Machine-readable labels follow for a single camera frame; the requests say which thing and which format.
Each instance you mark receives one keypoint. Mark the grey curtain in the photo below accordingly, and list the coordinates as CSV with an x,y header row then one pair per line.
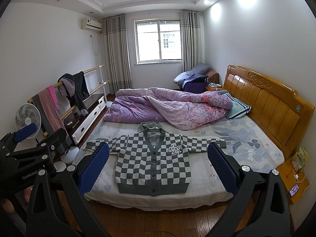
x,y
191,39
116,53

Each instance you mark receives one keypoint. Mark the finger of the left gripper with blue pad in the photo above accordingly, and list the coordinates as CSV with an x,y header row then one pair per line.
x,y
25,132

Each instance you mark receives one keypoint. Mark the grey green garment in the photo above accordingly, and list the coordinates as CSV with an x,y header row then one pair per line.
x,y
150,125

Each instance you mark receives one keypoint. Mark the wooden clothes rack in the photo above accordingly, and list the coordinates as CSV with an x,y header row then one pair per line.
x,y
53,96

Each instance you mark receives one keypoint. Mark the yellow package on nightstand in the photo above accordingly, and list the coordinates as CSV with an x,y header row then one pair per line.
x,y
299,159

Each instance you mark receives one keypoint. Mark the wooden nightstand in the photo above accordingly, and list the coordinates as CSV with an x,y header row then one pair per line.
x,y
290,178

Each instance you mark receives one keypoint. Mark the smartphone on nightstand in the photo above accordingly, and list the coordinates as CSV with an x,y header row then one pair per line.
x,y
293,190

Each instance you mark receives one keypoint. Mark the right grey curtain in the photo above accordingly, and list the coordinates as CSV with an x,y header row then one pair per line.
x,y
191,39

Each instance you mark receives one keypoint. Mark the pile of blue bedding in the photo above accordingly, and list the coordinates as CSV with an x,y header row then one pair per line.
x,y
194,80

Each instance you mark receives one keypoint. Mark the window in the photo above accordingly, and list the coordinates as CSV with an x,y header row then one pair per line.
x,y
158,41

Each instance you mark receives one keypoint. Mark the pink towel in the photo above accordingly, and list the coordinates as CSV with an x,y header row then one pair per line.
x,y
51,121

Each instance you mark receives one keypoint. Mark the left grey curtain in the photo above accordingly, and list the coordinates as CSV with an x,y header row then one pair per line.
x,y
116,53

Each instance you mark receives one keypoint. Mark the wooden headboard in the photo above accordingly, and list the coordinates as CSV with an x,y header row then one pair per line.
x,y
277,109

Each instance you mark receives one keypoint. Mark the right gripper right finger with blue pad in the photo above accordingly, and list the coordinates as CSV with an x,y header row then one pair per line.
x,y
259,206

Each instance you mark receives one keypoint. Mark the purple floral quilt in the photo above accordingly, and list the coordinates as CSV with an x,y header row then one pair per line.
x,y
183,110

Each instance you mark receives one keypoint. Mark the black grey hoodie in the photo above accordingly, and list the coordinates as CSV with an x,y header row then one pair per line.
x,y
74,88

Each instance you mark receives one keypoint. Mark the white electric fan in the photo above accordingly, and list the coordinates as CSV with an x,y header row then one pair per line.
x,y
27,114

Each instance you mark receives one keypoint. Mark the wall air conditioner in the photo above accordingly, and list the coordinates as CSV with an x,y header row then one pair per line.
x,y
91,25

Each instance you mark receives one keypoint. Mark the blue striped pillow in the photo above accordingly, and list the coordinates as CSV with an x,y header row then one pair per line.
x,y
239,109

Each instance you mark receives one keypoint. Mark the grey white checkered cardigan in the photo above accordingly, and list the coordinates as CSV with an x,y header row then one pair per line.
x,y
154,162

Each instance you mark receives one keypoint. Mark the white tv cabinet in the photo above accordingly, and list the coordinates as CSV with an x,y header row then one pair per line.
x,y
77,125

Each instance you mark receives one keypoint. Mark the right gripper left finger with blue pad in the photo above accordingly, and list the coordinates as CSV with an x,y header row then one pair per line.
x,y
79,180

